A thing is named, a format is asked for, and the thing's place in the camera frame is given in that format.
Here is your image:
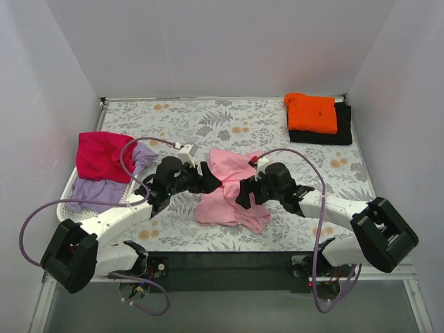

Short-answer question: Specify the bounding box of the pink t shirt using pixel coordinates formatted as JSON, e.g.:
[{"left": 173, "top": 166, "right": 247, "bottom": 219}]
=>
[{"left": 194, "top": 149, "right": 271, "bottom": 233}]

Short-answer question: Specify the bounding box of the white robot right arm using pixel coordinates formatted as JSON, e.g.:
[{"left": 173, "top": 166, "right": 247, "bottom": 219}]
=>
[{"left": 236, "top": 162, "right": 419, "bottom": 276}]

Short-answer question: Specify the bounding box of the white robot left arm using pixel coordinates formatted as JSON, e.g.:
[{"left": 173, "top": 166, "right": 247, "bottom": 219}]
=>
[{"left": 41, "top": 157, "right": 222, "bottom": 293}]

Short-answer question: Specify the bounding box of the red t shirt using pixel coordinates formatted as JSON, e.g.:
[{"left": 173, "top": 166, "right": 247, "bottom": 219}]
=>
[{"left": 76, "top": 131, "right": 133, "bottom": 183}]

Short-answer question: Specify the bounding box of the orange folded t shirt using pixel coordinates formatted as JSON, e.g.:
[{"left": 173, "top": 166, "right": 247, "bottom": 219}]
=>
[{"left": 284, "top": 93, "right": 338, "bottom": 135}]

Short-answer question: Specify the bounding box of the black folded t shirt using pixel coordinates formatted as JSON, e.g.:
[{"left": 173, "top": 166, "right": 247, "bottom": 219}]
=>
[{"left": 288, "top": 102, "right": 353, "bottom": 146}]

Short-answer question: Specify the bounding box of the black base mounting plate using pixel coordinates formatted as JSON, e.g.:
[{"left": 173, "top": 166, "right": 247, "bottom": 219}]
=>
[{"left": 139, "top": 251, "right": 313, "bottom": 293}]

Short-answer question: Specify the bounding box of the lavender t shirt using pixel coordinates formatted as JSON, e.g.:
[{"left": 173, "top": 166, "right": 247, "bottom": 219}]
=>
[{"left": 67, "top": 142, "right": 157, "bottom": 214}]

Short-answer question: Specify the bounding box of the white plastic basket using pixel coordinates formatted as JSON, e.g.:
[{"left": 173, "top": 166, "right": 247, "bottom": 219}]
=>
[{"left": 56, "top": 168, "right": 137, "bottom": 222}]

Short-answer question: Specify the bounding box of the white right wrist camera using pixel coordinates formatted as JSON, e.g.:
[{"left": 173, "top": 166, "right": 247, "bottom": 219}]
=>
[{"left": 248, "top": 156, "right": 270, "bottom": 181}]

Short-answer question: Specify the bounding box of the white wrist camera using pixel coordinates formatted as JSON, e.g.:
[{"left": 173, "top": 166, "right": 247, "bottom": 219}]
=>
[
  {"left": 178, "top": 144, "right": 198, "bottom": 167},
  {"left": 248, "top": 156, "right": 270, "bottom": 181}
]

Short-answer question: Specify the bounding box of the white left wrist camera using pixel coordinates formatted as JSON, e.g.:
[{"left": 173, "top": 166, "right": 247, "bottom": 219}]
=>
[{"left": 178, "top": 144, "right": 198, "bottom": 167}]

